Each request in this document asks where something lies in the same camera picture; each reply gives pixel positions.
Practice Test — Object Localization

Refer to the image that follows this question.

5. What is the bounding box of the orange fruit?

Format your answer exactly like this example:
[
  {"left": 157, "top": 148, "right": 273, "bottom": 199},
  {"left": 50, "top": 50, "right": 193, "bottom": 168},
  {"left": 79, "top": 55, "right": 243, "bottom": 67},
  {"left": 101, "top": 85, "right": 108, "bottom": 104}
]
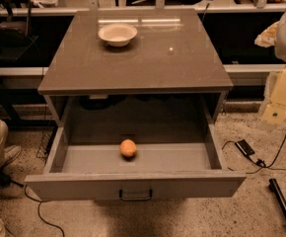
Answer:
[{"left": 119, "top": 139, "right": 137, "bottom": 158}]

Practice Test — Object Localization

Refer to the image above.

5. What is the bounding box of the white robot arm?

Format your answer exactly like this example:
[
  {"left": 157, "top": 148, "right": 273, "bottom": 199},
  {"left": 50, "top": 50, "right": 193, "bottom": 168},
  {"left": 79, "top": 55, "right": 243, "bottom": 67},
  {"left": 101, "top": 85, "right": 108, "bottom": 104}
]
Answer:
[{"left": 254, "top": 12, "right": 286, "bottom": 125}]

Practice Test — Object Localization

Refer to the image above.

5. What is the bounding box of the grey cabinet with counter top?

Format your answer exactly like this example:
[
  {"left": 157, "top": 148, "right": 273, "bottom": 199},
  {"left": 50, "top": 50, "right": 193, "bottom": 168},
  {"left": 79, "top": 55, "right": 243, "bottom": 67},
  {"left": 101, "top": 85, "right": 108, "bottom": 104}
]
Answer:
[{"left": 37, "top": 8, "right": 234, "bottom": 127}]

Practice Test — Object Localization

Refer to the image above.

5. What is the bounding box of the open grey top drawer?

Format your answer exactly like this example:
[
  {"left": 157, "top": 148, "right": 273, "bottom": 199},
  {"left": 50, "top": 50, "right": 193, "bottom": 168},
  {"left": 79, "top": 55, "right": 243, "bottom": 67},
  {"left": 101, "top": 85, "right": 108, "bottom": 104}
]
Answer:
[{"left": 24, "top": 94, "right": 248, "bottom": 201}]

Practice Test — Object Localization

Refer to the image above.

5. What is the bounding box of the white bowl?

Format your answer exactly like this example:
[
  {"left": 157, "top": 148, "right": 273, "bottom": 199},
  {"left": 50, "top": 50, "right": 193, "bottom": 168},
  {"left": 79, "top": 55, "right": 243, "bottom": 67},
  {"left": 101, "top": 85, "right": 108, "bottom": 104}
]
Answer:
[{"left": 99, "top": 23, "right": 137, "bottom": 47}]

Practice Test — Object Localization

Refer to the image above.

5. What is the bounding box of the black power adapter on floor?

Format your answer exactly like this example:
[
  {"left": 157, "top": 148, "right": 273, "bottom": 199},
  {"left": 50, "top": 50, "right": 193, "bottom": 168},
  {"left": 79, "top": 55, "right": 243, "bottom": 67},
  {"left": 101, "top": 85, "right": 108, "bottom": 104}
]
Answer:
[{"left": 235, "top": 139, "right": 254, "bottom": 157}]

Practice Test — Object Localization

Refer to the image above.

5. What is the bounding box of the grey sneaker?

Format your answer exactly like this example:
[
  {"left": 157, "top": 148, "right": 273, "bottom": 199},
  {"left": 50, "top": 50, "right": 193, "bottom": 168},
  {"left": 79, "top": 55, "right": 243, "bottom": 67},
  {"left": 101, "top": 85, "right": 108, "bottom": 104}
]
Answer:
[{"left": 4, "top": 145, "right": 22, "bottom": 165}]

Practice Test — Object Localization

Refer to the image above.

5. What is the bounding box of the black chair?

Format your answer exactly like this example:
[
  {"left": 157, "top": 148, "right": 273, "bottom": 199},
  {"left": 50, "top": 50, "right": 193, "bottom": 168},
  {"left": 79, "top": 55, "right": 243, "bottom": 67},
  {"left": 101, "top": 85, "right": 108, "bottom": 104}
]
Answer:
[{"left": 0, "top": 0, "right": 36, "bottom": 61}]

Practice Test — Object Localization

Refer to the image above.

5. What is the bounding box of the black drawer handle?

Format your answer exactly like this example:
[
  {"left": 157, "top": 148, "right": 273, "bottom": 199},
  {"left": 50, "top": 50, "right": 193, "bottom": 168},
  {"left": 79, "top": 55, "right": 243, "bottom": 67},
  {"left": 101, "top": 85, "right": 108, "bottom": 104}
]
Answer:
[{"left": 118, "top": 190, "right": 153, "bottom": 201}]

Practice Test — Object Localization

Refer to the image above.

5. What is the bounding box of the black cable right floor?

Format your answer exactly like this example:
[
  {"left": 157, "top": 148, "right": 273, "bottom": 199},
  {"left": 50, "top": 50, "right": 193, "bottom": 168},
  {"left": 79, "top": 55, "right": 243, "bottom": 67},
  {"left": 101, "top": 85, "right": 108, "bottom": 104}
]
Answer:
[{"left": 221, "top": 107, "right": 286, "bottom": 175}]

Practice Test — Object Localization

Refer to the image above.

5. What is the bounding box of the black cable floor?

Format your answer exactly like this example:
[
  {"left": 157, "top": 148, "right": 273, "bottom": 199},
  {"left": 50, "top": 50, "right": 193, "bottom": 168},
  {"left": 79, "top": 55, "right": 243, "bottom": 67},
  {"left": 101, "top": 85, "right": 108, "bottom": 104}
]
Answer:
[
  {"left": 221, "top": 107, "right": 286, "bottom": 175},
  {"left": 9, "top": 178, "right": 66, "bottom": 237}
]

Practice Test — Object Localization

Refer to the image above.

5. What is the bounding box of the black cable left floor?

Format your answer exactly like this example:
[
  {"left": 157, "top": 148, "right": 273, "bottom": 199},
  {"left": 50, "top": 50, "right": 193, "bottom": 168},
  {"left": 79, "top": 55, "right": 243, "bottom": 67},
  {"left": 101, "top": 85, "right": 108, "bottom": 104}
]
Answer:
[{"left": 9, "top": 178, "right": 66, "bottom": 237}]

